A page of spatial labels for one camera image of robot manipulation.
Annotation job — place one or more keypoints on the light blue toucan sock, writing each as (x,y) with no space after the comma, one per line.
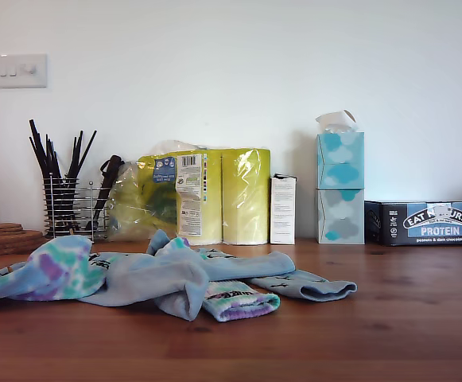
(254,266)
(318,290)

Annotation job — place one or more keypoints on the plain light blue sock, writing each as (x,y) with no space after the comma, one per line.
(159,242)
(135,292)

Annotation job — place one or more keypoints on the tie-dye sock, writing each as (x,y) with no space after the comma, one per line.
(55,270)
(234,308)

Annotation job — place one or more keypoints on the yellow kitchen roll pack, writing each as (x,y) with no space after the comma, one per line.
(242,199)

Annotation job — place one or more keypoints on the white carton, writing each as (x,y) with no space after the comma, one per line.
(282,211)

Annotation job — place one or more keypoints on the clear bag with green contents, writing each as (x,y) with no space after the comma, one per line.
(127,207)

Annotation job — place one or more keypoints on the grey cloud tissue box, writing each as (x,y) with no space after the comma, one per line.
(340,219)

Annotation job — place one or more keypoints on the blue cloud tissue box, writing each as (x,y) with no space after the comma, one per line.
(340,159)

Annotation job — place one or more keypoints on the white tissue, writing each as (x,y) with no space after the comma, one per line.
(336,119)

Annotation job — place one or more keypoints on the black chopstick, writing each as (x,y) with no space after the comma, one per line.
(80,138)
(49,143)
(89,143)
(36,145)
(37,133)

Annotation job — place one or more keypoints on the black Eat Natural box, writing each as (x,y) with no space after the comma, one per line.
(389,223)

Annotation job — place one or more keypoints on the white wall switch plate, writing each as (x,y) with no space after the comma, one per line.
(19,71)

